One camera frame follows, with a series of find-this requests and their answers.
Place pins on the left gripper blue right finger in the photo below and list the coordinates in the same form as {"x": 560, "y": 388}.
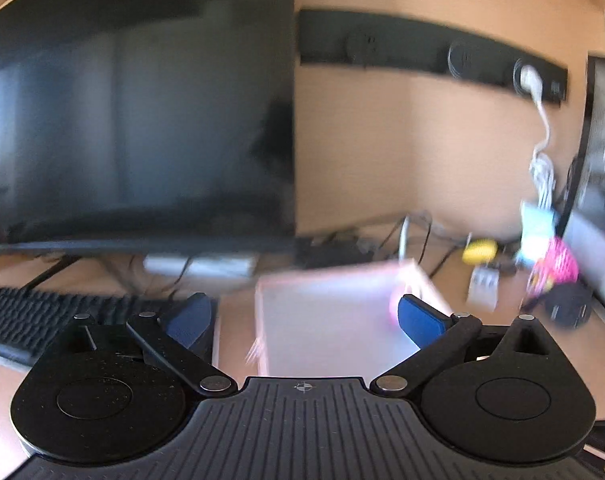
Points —
{"x": 442, "y": 341}

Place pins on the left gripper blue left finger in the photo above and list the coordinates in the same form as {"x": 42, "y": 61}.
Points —
{"x": 181, "y": 341}

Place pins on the pink plastic basket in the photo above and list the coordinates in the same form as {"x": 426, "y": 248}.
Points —
{"x": 557, "y": 267}

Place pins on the light blue snack packet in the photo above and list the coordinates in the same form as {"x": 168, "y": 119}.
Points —
{"x": 537, "y": 231}

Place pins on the black plush toy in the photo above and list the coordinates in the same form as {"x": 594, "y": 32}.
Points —
{"x": 568, "y": 305}

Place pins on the white power strip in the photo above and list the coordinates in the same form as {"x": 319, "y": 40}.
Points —
{"x": 215, "y": 266}

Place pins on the yellow toy corn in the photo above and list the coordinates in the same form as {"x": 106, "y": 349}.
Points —
{"x": 480, "y": 252}

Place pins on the pink cardboard box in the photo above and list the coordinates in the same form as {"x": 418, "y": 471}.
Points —
{"x": 337, "y": 322}

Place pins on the black mechanical keyboard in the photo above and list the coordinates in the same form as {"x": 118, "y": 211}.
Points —
{"x": 31, "y": 319}

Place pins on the large black curved monitor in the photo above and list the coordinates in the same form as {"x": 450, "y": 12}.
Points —
{"x": 147, "y": 126}

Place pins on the black wall power rail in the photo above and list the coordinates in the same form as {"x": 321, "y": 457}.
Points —
{"x": 388, "y": 41}

